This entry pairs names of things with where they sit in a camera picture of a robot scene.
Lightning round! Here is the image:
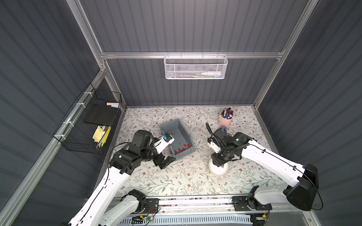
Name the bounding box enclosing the white wire mesh basket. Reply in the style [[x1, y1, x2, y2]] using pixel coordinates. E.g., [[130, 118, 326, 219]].
[[164, 54, 228, 80]]

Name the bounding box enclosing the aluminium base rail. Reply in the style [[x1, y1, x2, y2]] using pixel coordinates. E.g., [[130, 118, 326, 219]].
[[81, 192, 309, 217]]

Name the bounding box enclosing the grey hole punch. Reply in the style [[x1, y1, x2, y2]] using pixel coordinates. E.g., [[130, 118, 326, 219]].
[[221, 125, 227, 133]]

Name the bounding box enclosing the black notebook in basket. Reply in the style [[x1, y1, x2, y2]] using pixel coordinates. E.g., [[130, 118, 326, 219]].
[[84, 104, 118, 126]]

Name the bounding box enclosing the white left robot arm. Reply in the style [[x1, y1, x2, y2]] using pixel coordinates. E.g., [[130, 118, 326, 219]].
[[68, 130, 175, 226]]

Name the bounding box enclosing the black wire wall basket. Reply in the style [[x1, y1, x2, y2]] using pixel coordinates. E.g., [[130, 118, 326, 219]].
[[53, 84, 123, 154]]

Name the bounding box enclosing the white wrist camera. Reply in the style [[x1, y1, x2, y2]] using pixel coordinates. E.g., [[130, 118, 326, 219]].
[[207, 137, 221, 153], [154, 133, 174, 154]]

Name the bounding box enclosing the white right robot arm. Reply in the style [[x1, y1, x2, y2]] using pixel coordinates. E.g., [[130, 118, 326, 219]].
[[206, 123, 320, 211]]

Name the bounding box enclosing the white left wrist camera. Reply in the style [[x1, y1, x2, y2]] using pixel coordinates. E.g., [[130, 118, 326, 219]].
[[154, 133, 174, 154]]

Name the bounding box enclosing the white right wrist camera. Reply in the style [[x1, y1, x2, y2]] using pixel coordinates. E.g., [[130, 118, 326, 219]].
[[207, 137, 221, 153]]

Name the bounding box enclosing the white marker in basket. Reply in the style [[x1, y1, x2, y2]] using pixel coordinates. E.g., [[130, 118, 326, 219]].
[[201, 71, 222, 77]]

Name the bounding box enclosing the grey plastic parts bin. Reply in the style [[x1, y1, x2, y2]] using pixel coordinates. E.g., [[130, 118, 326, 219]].
[[159, 119, 196, 160]]

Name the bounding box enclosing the white dome with screws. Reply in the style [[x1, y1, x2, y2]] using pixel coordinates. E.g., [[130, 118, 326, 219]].
[[208, 159, 229, 177]]

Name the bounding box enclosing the pink pen cup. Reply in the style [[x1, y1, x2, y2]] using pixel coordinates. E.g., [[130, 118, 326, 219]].
[[218, 107, 234, 128]]

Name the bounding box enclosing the yellow sticky note pad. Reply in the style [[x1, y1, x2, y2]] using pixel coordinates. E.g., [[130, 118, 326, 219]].
[[92, 126, 106, 143]]

